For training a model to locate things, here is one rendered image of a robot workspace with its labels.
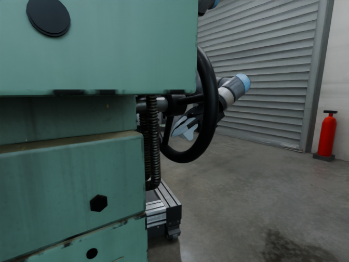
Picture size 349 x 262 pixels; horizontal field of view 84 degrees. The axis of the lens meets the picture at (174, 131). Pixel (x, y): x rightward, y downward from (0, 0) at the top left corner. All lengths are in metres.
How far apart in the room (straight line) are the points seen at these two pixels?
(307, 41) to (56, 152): 3.13
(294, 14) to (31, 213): 3.32
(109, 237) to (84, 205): 0.05
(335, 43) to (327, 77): 0.38
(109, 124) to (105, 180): 0.05
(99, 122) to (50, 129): 0.04
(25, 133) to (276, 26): 3.34
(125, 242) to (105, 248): 0.02
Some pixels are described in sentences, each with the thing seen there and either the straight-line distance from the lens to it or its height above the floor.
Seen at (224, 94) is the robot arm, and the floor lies 0.83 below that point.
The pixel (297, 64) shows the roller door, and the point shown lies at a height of 1.17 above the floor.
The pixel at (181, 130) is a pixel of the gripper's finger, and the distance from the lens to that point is 0.58.
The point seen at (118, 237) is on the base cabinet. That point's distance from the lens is 0.23.
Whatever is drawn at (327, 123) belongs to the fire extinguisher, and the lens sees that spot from 2.92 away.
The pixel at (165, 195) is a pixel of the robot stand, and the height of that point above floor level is 0.23.
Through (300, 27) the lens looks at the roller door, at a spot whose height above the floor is 1.62.
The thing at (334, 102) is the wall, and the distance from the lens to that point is 3.06.
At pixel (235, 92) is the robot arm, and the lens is 0.71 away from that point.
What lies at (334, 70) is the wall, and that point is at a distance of 3.08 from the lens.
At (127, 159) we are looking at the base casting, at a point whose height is 0.78.
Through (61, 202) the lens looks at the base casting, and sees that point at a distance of 0.20.
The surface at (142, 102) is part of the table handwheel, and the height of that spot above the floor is 0.82.
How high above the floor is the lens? 0.84
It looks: 12 degrees down
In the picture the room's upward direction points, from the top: straight up
